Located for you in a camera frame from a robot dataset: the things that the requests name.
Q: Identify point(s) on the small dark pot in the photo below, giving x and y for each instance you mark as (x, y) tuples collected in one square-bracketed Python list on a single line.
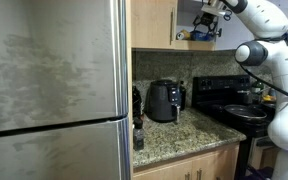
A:
[(244, 97)]

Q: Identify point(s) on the dark olive oil bottle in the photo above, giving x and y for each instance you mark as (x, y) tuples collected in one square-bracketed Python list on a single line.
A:
[(182, 96)]

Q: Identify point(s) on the black stove knob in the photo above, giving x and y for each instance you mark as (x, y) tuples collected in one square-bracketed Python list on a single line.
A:
[(211, 83), (203, 83)]

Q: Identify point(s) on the wooden upper cabinet carcass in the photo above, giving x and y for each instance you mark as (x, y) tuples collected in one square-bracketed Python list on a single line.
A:
[(184, 20)]

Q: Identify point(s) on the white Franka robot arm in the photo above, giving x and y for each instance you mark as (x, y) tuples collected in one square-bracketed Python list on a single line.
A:
[(267, 20)]

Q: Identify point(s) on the black frying pan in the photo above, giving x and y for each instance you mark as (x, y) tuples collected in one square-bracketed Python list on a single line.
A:
[(245, 111)]

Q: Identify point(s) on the green bottle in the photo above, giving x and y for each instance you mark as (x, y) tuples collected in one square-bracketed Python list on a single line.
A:
[(257, 87)]

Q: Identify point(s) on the yellow sponge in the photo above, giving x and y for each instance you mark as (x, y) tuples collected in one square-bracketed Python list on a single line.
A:
[(268, 98)]

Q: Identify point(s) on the black cabinet hinge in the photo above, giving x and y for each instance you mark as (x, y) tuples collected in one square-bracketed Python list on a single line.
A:
[(219, 32)]

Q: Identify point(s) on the closed wooden upper cabinet door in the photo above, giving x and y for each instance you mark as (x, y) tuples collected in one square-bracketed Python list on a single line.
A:
[(150, 23)]

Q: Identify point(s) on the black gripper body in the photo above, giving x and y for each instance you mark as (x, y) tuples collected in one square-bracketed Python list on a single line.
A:
[(208, 18)]

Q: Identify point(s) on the dark spice jar black cap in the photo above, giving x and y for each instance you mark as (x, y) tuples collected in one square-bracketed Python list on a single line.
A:
[(138, 138)]

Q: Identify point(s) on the stainless steel refrigerator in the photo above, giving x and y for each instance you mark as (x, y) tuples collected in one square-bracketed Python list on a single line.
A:
[(50, 66)]

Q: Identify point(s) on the yellow item in cabinet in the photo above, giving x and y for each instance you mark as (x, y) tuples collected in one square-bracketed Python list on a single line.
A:
[(186, 35)]

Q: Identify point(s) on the black electric stove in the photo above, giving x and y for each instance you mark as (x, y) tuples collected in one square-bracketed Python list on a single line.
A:
[(217, 100)]

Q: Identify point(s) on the wooden lower cabinet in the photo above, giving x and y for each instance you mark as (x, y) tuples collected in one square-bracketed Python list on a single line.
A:
[(170, 170)]

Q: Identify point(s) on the blue bag box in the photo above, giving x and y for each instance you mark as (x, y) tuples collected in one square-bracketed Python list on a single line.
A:
[(199, 36)]

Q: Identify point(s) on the black air fryer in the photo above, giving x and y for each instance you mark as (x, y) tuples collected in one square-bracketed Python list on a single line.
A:
[(162, 100)]

